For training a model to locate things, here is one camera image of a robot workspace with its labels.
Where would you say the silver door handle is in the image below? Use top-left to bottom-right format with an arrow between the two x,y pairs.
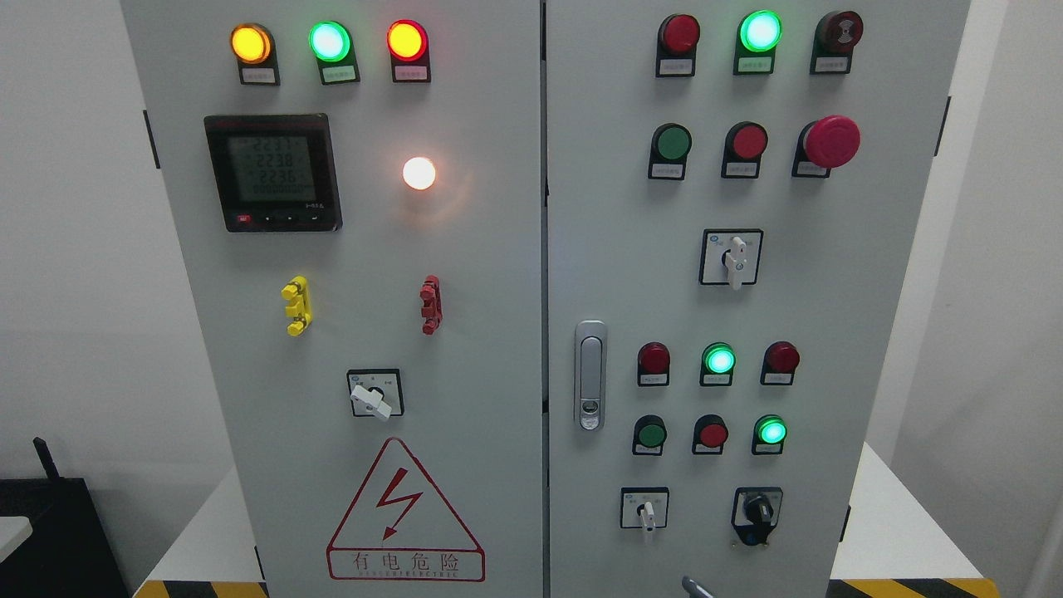
574,321 -> 607,431

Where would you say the yellow indicator lamp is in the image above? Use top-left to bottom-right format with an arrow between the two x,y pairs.
229,22 -> 280,85

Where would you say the black digital power meter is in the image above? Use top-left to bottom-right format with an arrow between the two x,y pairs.
203,113 -> 343,233

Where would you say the grey cabinet door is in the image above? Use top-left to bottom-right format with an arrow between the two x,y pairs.
121,1 -> 543,597
544,1 -> 971,597

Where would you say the red push button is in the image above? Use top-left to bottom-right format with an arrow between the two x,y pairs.
721,121 -> 767,180
691,414 -> 729,455

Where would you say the red push button upper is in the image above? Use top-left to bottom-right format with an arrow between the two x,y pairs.
721,121 -> 767,180

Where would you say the green indicator lamp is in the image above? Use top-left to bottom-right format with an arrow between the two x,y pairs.
699,343 -> 736,387
308,20 -> 360,85
732,10 -> 782,76

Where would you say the red emergency stop button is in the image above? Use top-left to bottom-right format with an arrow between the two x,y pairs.
792,115 -> 861,180

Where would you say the red indicator lamp middle left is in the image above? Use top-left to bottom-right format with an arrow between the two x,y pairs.
637,341 -> 671,387

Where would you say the red push button lower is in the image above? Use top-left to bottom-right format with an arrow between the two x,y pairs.
691,414 -> 729,455

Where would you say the green indicator lamp top left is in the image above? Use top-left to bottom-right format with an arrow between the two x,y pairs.
308,20 -> 360,85

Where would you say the white selector switch upper right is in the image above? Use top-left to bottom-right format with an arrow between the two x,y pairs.
698,228 -> 764,289

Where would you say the green indicator lamp top right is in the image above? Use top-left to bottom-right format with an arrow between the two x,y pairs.
732,10 -> 782,76

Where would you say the white indicator lamp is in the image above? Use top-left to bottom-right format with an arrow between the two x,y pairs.
402,156 -> 438,192

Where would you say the red electric warning sticker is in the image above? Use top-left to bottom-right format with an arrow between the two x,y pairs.
326,438 -> 487,583

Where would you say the red indicator lamp middle right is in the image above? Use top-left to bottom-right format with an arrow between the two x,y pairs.
760,341 -> 802,386

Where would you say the black box with antenna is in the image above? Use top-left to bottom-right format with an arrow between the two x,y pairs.
1,438 -> 130,597

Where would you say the red indicator lamp top right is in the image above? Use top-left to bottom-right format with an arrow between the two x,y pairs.
654,12 -> 701,78

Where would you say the white selector switch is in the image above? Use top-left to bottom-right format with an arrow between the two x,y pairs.
620,486 -> 669,545
698,228 -> 764,289

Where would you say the green indicator lamp middle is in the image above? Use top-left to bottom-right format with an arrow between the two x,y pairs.
699,343 -> 736,387

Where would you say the dark red buzzer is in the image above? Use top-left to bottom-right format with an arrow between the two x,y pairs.
810,10 -> 865,75

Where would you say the green push button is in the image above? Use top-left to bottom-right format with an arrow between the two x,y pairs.
631,414 -> 668,457
648,124 -> 693,181

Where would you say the white selector switch lower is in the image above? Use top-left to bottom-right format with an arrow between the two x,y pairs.
620,486 -> 669,545

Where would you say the green push button lower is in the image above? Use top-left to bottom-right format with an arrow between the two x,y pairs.
631,414 -> 668,457

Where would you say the green lit button lower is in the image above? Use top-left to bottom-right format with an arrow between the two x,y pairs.
750,414 -> 787,455

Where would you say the red lit indicator lamp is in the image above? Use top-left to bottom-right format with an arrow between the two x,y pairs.
386,19 -> 432,83

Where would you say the grey cabinet right door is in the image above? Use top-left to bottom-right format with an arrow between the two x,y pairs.
544,1 -> 971,597

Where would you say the black selector switch lower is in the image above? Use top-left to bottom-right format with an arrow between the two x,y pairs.
730,486 -> 784,547

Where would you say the grey cabinet left door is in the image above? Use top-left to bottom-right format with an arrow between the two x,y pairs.
121,1 -> 543,597

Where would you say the white platform with hazard stripes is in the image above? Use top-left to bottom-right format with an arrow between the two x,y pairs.
135,446 -> 999,597

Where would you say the white selector switch left door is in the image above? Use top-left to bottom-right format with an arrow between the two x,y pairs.
345,370 -> 405,421

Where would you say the green push button upper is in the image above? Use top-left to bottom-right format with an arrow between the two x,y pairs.
648,124 -> 693,181

